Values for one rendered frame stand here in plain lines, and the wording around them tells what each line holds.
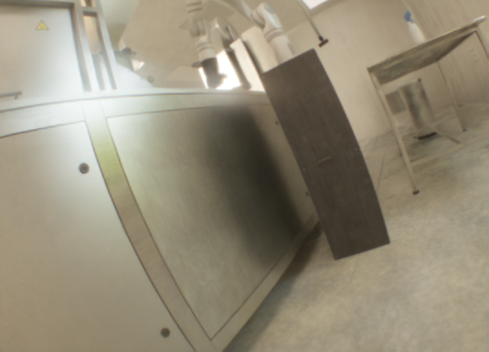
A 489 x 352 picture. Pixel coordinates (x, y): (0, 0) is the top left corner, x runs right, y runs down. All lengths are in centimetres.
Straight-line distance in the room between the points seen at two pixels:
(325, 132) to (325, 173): 15
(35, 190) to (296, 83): 85
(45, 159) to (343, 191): 90
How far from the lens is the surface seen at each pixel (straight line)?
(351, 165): 94
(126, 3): 134
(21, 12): 103
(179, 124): 72
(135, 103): 66
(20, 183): 50
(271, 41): 109
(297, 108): 94
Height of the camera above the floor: 51
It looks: 1 degrees down
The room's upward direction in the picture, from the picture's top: 23 degrees counter-clockwise
